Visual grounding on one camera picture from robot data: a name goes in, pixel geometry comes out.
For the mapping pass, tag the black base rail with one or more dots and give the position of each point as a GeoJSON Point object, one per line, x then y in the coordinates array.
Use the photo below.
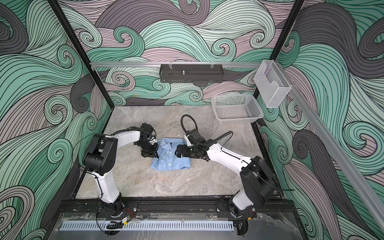
{"type": "Point", "coordinates": [218, 206]}

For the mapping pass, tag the white plastic mesh basket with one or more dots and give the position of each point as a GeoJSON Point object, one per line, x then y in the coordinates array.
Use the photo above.
{"type": "Point", "coordinates": [236, 109]}

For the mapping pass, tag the light blue long sleeve shirt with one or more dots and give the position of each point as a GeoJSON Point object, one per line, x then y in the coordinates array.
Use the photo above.
{"type": "Point", "coordinates": [167, 159]}

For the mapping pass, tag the black frame post left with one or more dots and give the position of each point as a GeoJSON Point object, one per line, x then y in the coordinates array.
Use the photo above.
{"type": "Point", "coordinates": [55, 6]}

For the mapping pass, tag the aluminium wall rail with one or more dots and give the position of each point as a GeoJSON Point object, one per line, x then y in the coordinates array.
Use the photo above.
{"type": "Point", "coordinates": [138, 64]}
{"type": "Point", "coordinates": [305, 97]}

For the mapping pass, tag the aluminium wall rail back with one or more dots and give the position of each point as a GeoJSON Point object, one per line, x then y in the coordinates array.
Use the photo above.
{"type": "Point", "coordinates": [138, 64]}

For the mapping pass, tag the black frame post right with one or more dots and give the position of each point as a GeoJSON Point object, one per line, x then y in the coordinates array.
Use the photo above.
{"type": "Point", "coordinates": [284, 15]}

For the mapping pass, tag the aluminium wall rail right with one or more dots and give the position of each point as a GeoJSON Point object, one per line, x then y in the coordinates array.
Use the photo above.
{"type": "Point", "coordinates": [305, 97]}

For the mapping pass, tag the black perforated wall tray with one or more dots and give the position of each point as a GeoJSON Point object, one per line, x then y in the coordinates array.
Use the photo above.
{"type": "Point", "coordinates": [196, 74]}

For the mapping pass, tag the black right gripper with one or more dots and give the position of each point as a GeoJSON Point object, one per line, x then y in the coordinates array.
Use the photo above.
{"type": "Point", "coordinates": [185, 153]}

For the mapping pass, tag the black frame post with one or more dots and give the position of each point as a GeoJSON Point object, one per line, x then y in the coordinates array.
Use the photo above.
{"type": "Point", "coordinates": [55, 6]}
{"type": "Point", "coordinates": [284, 15]}

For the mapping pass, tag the white slotted cable duct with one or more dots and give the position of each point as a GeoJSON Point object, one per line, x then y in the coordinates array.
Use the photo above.
{"type": "Point", "coordinates": [151, 226]}

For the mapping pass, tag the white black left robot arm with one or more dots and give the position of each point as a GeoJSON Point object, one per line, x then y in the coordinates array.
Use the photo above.
{"type": "Point", "coordinates": [100, 159]}

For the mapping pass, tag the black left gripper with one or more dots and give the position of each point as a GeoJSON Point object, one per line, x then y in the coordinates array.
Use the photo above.
{"type": "Point", "coordinates": [153, 153]}

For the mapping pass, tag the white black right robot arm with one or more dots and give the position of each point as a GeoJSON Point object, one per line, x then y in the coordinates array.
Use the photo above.
{"type": "Point", "coordinates": [258, 180]}

